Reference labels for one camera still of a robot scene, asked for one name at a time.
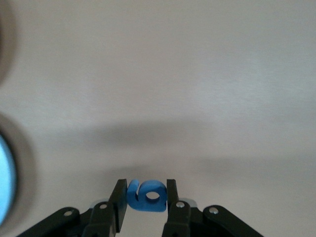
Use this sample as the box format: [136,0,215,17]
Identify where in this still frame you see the blue number 6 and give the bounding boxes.
[126,179,169,213]

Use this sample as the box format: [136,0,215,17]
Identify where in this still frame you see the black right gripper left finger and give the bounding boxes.
[24,179,128,237]

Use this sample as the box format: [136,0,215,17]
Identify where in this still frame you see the blue plate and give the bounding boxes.
[0,133,18,227]

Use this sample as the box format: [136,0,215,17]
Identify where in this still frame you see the brown paper table cover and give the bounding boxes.
[0,0,316,237]

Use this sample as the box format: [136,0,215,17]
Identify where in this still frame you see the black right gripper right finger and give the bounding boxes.
[162,179,265,237]

